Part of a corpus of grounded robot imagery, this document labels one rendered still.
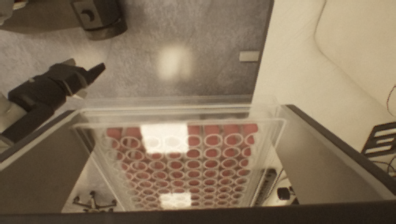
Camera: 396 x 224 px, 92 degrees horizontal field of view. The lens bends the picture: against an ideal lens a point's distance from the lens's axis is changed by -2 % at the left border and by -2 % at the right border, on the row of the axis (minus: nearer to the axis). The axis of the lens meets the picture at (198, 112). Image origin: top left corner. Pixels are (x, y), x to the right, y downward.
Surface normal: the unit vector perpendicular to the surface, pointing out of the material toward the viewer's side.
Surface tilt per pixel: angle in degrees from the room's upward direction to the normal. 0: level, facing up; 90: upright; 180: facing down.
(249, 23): 0
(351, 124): 0
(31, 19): 0
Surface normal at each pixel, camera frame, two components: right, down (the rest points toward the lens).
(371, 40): -1.00, 0.01
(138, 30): 0.04, 0.66
